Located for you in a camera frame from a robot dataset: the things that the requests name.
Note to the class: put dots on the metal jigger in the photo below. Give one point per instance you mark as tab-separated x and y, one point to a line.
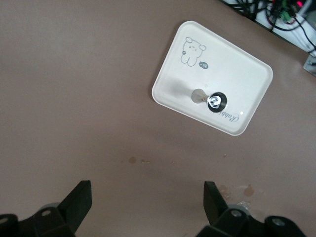
197	96

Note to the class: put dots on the cream rabbit print tray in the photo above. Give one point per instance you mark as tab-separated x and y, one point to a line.
222	61

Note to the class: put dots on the brown table cover sheet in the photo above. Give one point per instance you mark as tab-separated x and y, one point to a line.
74	98

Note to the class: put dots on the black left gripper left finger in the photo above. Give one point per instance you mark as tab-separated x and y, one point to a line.
49	222

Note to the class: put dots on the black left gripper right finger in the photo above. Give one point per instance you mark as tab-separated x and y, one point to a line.
229	222

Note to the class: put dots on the grey metal bracket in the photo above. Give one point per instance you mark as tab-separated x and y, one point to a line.
310	65

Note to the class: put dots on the green terminal connector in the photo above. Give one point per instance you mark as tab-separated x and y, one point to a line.
286	15

